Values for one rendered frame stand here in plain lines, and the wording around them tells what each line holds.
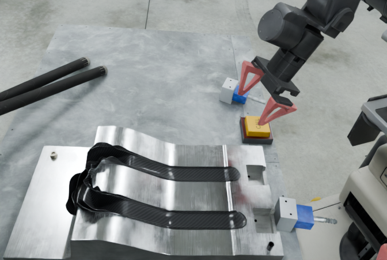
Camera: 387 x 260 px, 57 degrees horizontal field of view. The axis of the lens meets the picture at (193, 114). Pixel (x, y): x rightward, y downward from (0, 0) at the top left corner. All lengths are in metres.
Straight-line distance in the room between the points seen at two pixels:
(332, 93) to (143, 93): 1.76
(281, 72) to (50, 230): 0.53
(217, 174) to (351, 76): 2.16
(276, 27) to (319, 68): 2.17
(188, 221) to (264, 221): 0.16
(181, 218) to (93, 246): 0.17
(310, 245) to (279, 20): 1.00
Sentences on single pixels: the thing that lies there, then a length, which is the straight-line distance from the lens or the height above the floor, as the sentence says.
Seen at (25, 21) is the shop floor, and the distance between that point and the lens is 3.13.
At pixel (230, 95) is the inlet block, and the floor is 0.83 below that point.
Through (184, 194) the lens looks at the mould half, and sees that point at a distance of 0.74.
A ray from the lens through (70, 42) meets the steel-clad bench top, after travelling 1.31.
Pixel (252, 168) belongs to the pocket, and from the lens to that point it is 0.81.
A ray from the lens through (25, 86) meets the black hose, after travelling 1.05.
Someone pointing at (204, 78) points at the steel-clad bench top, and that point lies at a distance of 1.15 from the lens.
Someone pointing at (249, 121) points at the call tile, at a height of 0.84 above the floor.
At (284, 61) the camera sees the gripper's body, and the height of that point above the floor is 1.12.
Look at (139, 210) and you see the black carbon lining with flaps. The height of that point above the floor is 0.91.
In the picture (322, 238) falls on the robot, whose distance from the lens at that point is 1.50.
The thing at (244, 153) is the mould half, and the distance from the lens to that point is 0.82.
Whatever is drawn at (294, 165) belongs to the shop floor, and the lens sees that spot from 2.05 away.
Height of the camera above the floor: 1.50
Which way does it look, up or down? 44 degrees down
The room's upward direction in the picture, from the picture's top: 7 degrees clockwise
